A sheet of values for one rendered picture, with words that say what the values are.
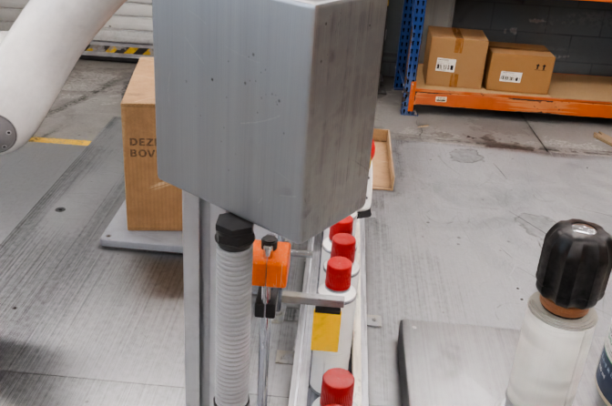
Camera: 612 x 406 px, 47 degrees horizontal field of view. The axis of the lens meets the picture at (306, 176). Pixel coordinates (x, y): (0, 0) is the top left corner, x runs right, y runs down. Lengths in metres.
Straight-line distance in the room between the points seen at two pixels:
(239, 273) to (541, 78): 4.28
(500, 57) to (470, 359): 3.69
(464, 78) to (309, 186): 4.19
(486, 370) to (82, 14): 0.77
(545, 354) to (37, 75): 0.78
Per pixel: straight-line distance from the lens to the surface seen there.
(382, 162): 1.83
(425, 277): 1.39
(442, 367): 1.10
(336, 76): 0.52
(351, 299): 0.93
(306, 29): 0.49
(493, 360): 1.14
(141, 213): 1.43
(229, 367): 0.66
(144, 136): 1.35
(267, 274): 0.71
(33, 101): 1.09
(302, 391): 0.90
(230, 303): 0.61
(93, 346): 1.20
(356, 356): 1.04
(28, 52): 1.07
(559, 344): 0.93
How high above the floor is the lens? 1.57
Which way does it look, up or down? 25 degrees down
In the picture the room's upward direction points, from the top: 4 degrees clockwise
